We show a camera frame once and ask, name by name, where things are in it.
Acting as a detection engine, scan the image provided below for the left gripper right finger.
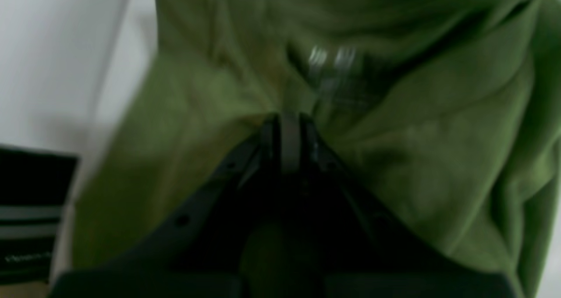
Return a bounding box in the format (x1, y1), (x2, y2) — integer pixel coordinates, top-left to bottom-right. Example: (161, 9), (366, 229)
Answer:
(300, 114), (515, 298)

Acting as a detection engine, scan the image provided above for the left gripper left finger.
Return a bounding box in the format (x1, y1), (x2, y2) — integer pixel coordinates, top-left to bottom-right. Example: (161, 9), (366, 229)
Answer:
(50, 115), (279, 298)

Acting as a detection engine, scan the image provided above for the green t-shirt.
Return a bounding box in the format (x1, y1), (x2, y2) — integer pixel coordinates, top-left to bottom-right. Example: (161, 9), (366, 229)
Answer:
(71, 0), (560, 298)

